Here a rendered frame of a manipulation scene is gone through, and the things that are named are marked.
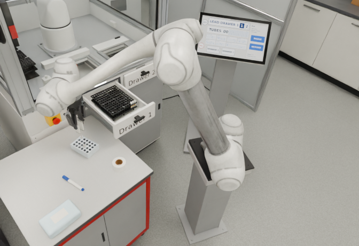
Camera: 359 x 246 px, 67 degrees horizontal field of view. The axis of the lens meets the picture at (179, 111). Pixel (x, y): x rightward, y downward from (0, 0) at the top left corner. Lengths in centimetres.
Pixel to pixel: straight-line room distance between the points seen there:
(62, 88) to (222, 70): 137
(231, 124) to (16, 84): 104
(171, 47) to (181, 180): 164
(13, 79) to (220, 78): 146
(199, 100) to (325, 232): 177
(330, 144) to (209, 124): 223
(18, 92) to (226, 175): 105
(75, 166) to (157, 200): 92
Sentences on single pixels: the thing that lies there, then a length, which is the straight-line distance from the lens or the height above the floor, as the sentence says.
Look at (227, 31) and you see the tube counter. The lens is 208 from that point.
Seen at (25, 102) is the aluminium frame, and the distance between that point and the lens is 157.
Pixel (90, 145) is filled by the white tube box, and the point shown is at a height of 79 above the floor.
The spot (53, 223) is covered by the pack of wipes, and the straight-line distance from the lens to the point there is 135.
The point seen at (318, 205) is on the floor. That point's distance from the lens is 263.
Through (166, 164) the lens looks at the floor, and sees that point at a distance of 246.
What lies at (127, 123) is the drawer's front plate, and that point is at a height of 89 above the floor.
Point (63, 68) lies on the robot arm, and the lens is 128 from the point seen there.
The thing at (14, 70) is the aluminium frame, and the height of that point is 121.
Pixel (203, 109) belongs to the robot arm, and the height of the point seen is 129.
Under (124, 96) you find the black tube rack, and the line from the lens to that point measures 169.
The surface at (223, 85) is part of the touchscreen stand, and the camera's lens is 230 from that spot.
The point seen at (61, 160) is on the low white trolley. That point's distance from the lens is 159.
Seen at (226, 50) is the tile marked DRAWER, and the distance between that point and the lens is 205.
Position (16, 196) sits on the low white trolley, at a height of 76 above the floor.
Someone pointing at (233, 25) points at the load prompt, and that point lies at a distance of 210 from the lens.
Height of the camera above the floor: 196
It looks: 42 degrees down
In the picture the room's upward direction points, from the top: 7 degrees clockwise
